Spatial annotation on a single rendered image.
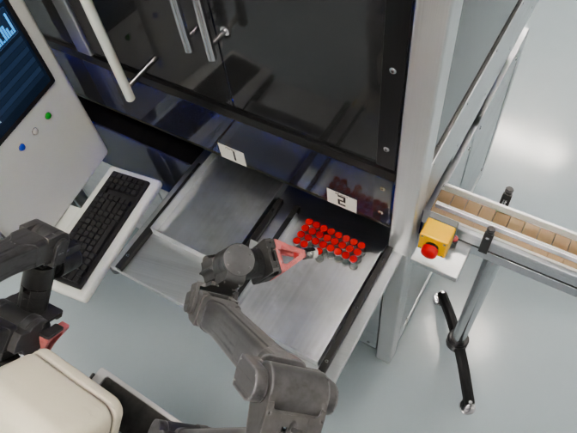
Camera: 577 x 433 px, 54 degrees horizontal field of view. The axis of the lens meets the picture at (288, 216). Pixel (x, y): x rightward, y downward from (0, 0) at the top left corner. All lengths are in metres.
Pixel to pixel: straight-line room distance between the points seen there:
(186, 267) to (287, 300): 0.30
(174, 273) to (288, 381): 0.96
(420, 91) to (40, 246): 0.73
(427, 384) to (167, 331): 1.08
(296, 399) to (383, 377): 1.67
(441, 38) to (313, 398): 0.59
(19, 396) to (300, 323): 0.71
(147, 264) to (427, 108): 0.90
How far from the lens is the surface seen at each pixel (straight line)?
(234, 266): 0.96
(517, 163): 2.93
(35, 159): 1.76
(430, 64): 1.02
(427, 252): 1.41
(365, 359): 2.35
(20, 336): 1.17
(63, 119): 1.80
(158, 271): 1.60
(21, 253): 1.08
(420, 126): 1.13
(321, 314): 1.46
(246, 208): 1.64
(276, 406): 0.67
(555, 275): 1.57
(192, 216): 1.66
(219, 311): 0.93
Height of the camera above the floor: 2.23
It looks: 57 degrees down
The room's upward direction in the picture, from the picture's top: 10 degrees counter-clockwise
